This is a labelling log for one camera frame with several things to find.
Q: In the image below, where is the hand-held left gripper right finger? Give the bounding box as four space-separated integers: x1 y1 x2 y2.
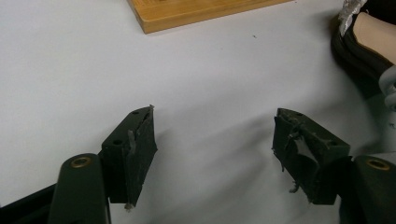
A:
272 107 353 205

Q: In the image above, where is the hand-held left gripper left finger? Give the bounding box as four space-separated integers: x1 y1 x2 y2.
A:
98 105 158 210

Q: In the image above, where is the black sandal with silver strap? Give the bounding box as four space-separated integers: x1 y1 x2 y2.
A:
330 0 396 111

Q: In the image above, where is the wooden three-tier shoe rack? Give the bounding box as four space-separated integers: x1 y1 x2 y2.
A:
126 0 293 35

